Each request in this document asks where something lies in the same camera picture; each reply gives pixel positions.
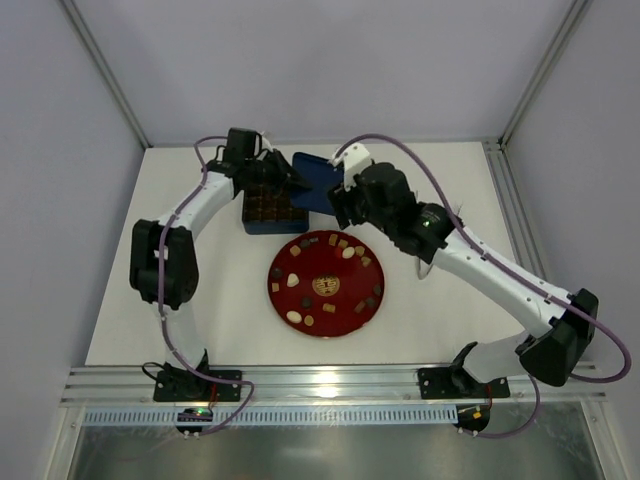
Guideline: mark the white oval chocolate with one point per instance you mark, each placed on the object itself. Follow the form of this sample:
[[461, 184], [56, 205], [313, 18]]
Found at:
[[293, 317], [348, 252]]

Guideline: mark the blue box lid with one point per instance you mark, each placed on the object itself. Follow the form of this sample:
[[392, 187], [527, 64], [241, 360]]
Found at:
[[322, 176]]

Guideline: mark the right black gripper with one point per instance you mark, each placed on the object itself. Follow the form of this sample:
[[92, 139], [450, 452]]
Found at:
[[347, 205]]

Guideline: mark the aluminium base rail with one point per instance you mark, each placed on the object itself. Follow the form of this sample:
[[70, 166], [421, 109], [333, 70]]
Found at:
[[297, 396]]

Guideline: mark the metal tongs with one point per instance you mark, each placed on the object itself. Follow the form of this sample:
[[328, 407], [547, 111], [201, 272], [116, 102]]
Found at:
[[422, 269]]

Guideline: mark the mounting plate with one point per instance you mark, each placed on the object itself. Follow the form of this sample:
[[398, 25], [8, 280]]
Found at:
[[453, 383], [227, 387]]

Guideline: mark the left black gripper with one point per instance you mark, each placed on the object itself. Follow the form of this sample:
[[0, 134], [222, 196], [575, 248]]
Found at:
[[273, 170]]

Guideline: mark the right aluminium side rail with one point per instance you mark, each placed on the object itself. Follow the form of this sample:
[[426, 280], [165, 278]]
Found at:
[[517, 223]]

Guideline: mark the left mounting plate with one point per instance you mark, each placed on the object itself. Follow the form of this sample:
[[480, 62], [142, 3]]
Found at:
[[227, 387]]

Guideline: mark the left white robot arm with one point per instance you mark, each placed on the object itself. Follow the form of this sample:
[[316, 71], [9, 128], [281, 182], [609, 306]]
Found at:
[[163, 262]]

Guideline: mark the white oval chocolate bottom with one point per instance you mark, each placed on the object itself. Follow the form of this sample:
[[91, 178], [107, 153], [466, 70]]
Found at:
[[293, 317]]

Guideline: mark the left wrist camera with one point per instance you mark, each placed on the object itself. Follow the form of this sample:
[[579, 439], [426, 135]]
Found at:
[[263, 143]]

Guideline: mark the blue chocolate box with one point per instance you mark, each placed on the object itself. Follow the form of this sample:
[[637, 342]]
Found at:
[[267, 213]]

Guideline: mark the round red plate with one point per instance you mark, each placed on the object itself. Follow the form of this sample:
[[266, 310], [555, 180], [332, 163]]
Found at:
[[342, 295]]

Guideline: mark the white heart chocolate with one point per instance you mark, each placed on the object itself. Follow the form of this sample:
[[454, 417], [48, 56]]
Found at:
[[292, 280]]

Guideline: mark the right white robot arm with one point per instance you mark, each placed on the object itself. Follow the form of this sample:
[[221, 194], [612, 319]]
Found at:
[[554, 337]]

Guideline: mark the right mounting plate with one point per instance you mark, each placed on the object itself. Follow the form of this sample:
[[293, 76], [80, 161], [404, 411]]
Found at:
[[453, 383]]

